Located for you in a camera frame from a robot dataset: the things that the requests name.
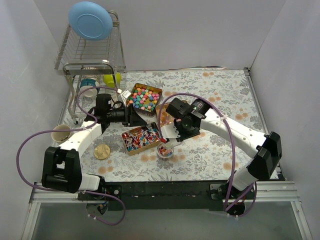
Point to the yellow-green bowl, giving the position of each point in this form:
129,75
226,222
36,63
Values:
108,79

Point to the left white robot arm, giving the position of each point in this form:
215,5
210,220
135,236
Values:
62,169

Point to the tin of star candies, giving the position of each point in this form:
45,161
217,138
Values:
144,99

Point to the beige paper cup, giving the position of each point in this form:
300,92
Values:
61,136

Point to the teal and white bowl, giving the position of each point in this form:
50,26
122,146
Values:
89,86

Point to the gold round lid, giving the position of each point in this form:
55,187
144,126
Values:
102,152

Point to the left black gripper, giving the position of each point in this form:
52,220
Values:
128,115

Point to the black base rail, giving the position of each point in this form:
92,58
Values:
169,195

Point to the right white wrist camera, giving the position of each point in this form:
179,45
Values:
169,132

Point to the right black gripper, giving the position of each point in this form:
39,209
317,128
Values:
180,130

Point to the patterned small bowl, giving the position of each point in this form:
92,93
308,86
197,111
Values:
84,69

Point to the tin of lollipops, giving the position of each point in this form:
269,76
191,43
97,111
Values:
141,138

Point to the floral table mat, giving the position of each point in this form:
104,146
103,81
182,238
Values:
203,157

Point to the metal dish rack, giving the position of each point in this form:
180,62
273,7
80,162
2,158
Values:
74,53

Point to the clear plastic scoop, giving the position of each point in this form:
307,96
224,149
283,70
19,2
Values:
171,144

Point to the clear glass bowl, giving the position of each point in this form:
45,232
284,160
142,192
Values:
164,153

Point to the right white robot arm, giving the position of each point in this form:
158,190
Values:
264,150

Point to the blue plate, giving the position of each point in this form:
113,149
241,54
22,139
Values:
90,21

